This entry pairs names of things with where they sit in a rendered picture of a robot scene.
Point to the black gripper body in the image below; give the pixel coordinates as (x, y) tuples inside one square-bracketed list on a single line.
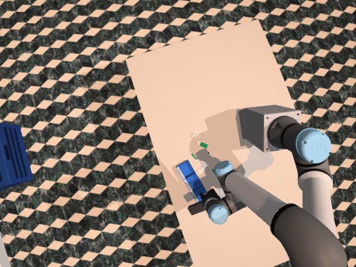
[(210, 194)]

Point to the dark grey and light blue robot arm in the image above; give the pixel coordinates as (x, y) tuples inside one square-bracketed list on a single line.
[(307, 234)]

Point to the grey domino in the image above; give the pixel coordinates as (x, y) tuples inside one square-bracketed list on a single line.
[(195, 135)]

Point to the white domino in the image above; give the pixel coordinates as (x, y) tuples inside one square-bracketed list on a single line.
[(200, 170)]

